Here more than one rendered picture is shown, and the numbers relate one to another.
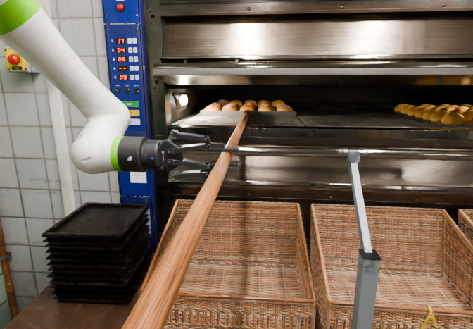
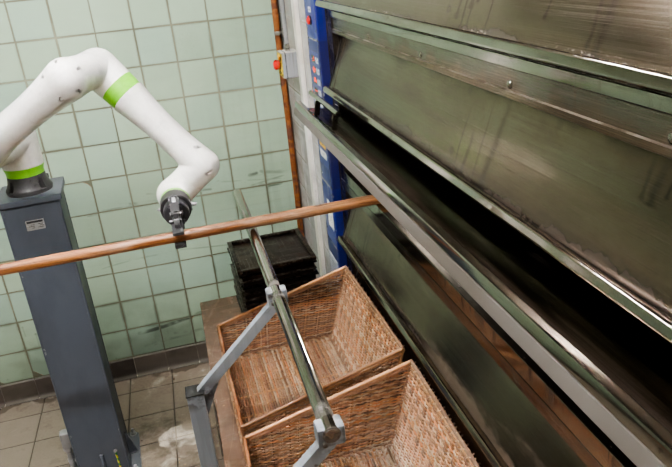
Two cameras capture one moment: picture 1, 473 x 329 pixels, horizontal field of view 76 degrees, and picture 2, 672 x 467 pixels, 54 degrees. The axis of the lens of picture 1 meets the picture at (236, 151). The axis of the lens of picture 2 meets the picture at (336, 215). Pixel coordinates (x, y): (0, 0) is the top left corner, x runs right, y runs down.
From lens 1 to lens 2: 1.84 m
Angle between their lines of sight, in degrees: 68
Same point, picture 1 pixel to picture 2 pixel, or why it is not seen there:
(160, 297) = not seen: outside the picture
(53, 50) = (137, 118)
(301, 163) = (412, 292)
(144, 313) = not seen: outside the picture
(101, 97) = (176, 151)
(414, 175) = (493, 416)
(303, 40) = (398, 99)
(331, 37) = (417, 104)
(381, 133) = (462, 303)
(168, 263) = not seen: outside the picture
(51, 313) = (228, 310)
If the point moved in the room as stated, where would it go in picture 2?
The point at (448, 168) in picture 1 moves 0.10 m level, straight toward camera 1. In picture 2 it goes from (535, 446) to (478, 440)
